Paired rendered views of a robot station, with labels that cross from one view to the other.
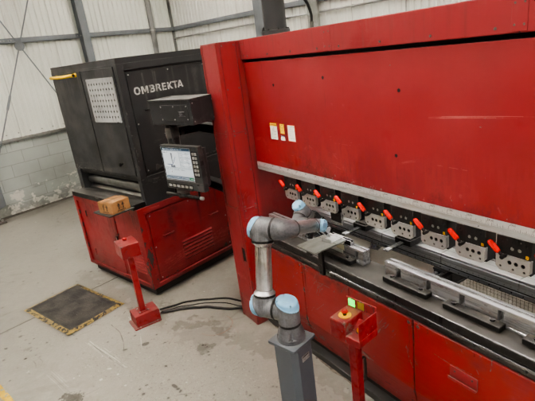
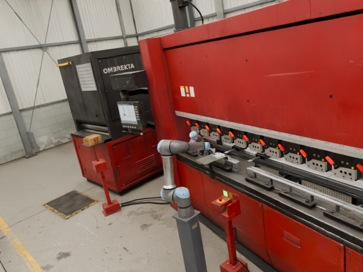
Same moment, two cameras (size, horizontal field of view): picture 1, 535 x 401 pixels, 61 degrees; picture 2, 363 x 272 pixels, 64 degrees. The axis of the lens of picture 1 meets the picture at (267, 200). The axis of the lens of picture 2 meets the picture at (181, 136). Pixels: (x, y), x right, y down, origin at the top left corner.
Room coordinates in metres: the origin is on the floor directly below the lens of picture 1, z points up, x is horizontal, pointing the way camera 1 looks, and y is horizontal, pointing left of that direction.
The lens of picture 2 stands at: (-0.18, -0.29, 2.11)
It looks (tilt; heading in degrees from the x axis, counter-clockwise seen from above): 16 degrees down; 5
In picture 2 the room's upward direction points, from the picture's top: 10 degrees counter-clockwise
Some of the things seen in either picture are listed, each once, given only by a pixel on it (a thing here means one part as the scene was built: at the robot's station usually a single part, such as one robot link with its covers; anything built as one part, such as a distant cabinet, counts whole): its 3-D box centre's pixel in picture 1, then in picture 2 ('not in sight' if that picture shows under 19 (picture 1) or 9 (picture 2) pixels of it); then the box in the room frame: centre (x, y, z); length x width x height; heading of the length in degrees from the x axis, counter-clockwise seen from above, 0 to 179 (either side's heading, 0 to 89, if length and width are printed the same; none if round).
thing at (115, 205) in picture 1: (112, 204); (91, 140); (4.00, 1.41, 1.04); 0.30 x 0.26 x 0.12; 46
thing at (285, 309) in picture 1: (287, 309); (182, 196); (2.04, -0.03, 0.94); 0.13 x 0.12 x 0.14; 58
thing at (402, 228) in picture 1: (407, 219); (257, 141); (2.25, -0.73, 1.26); 0.15 x 0.09 x 0.17; 31
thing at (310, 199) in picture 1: (313, 192); (206, 127); (2.94, -0.32, 1.26); 0.15 x 0.09 x 0.17; 31
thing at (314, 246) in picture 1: (321, 243); (210, 158); (2.67, -0.31, 1.00); 0.26 x 0.18 x 0.01; 121
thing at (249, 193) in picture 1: (274, 182); (187, 123); (3.67, -0.08, 1.15); 0.85 x 0.25 x 2.30; 121
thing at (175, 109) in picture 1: (189, 150); (134, 104); (3.60, 0.57, 1.53); 0.51 x 0.25 x 0.85; 48
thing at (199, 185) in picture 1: (186, 166); (133, 114); (3.51, 0.59, 1.42); 0.45 x 0.12 x 0.36; 48
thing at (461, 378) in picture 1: (462, 379); (291, 239); (1.79, -0.83, 0.59); 0.15 x 0.02 x 0.07; 31
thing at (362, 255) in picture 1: (345, 248); (225, 162); (2.70, -0.46, 0.92); 0.39 x 0.06 x 0.10; 31
